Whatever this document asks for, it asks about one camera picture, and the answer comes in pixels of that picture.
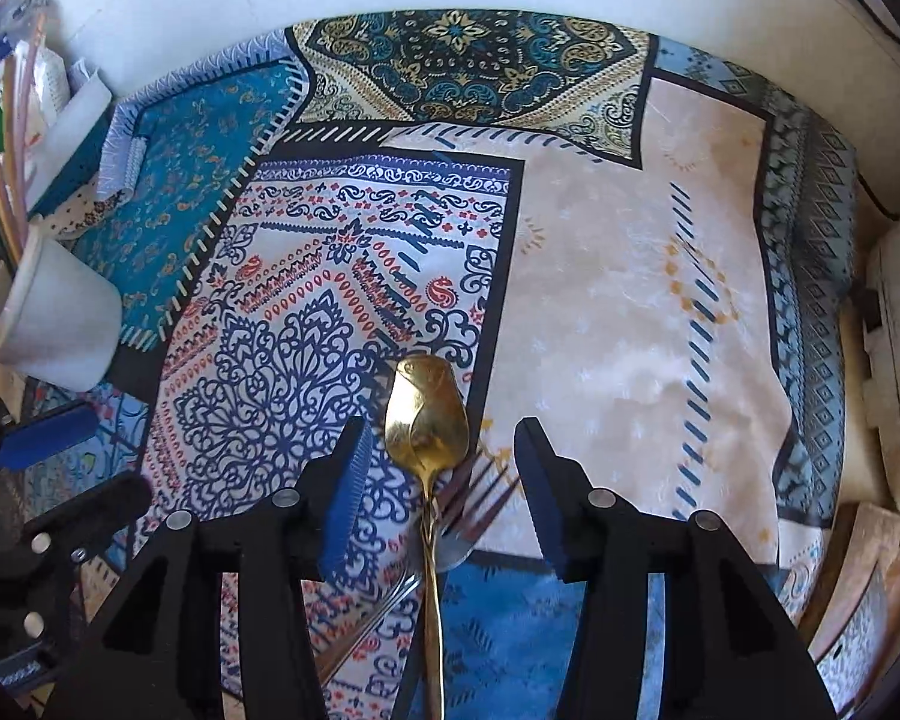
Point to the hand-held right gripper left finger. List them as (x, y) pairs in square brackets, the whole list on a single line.
[(345, 510)]

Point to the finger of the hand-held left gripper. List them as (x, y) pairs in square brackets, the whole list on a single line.
[(105, 502), (45, 439)]

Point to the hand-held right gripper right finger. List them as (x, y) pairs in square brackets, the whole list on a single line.
[(544, 502)]

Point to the gold spoon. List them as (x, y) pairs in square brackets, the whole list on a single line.
[(424, 420)]

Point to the white ribbed cup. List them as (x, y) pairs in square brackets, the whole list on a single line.
[(60, 315)]

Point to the bunch of dark chopsticks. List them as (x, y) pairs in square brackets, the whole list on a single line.
[(15, 127)]

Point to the steel fork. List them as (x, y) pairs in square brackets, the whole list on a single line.
[(457, 544)]

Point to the patterned patchwork mat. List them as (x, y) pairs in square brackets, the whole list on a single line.
[(607, 300)]

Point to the wooden board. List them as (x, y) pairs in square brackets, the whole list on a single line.
[(862, 592)]

